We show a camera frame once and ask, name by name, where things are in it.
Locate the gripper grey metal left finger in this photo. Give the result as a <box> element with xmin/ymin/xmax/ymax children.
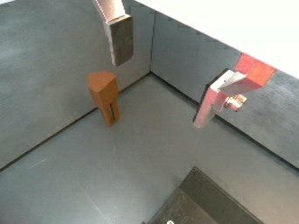
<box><xmin>93</xmin><ymin>0</ymin><xmax>134</xmax><ymax>67</ymax></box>

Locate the gripper red metal right finger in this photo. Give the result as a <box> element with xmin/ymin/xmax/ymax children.
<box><xmin>194</xmin><ymin>53</ymin><xmax>277</xmax><ymax>128</ymax></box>

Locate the black curved holder stand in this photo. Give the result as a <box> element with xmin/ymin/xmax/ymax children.
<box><xmin>141</xmin><ymin>166</ymin><xmax>265</xmax><ymax>224</ymax></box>

